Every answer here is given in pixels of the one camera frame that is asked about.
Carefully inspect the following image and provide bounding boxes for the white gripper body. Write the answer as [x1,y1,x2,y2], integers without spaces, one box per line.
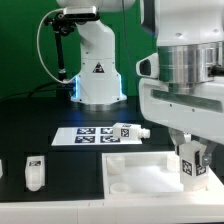
[139,77,224,144]

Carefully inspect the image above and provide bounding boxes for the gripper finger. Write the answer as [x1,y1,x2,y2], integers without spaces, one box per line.
[199,138,217,166]
[168,128,191,154]

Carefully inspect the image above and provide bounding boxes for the white square tabletop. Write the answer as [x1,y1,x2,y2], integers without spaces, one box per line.
[102,151,224,200]

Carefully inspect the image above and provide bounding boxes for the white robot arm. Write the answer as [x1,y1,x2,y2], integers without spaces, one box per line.
[57,0,224,166]

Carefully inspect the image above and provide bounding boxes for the white L-shaped fence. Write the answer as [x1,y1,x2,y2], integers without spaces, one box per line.
[0,199,224,224]

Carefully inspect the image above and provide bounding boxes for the white sheet with markers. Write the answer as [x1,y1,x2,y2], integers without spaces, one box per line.
[52,127,142,146]

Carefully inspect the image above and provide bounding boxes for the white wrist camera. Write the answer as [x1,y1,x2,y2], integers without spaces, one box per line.
[136,53,159,79]

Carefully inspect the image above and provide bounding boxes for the black cable on table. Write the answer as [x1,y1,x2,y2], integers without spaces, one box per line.
[0,81,73,104]

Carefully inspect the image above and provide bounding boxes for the black camera stand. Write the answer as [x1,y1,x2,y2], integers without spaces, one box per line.
[43,13,76,98]

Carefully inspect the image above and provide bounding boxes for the white cable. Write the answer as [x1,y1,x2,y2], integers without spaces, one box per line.
[36,8,75,84]

